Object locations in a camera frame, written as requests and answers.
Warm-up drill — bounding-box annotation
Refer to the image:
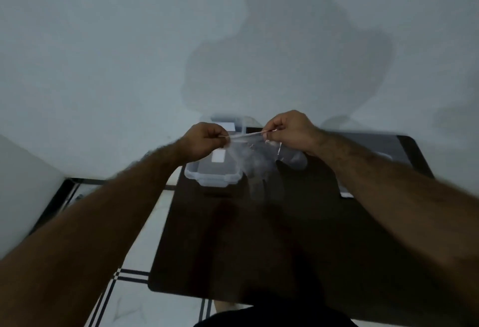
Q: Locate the person's left hand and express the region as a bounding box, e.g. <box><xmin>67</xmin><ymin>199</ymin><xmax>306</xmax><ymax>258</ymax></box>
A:
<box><xmin>176</xmin><ymin>122</ymin><xmax>231</xmax><ymax>165</ymax></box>

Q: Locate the clear plastic glove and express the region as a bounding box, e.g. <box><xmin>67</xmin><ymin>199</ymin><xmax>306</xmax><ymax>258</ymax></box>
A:
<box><xmin>224</xmin><ymin>130</ymin><xmax>309</xmax><ymax>198</ymax></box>

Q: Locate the person's left forearm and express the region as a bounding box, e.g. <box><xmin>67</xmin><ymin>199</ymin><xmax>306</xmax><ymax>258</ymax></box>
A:
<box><xmin>0</xmin><ymin>141</ymin><xmax>189</xmax><ymax>327</ymax></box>

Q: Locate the clear plastic box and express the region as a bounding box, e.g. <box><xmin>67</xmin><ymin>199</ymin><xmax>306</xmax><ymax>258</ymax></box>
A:
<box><xmin>184</xmin><ymin>115</ymin><xmax>256</xmax><ymax>189</ymax></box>

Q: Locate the person's right forearm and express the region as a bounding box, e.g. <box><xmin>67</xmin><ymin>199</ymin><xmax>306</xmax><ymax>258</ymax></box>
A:
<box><xmin>309</xmin><ymin>130</ymin><xmax>479</xmax><ymax>327</ymax></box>

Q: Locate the person's right hand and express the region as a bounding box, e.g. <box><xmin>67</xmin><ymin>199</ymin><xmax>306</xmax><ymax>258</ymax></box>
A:
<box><xmin>261</xmin><ymin>110</ymin><xmax>324</xmax><ymax>158</ymax></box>

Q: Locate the person's black shirt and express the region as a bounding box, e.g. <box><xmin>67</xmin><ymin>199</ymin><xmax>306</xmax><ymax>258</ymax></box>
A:
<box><xmin>193</xmin><ymin>305</ymin><xmax>361</xmax><ymax>327</ymax></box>

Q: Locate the grey plastic glove packet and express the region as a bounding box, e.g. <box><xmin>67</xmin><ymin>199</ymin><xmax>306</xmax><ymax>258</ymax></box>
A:
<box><xmin>336</xmin><ymin>132</ymin><xmax>413</xmax><ymax>199</ymax></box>

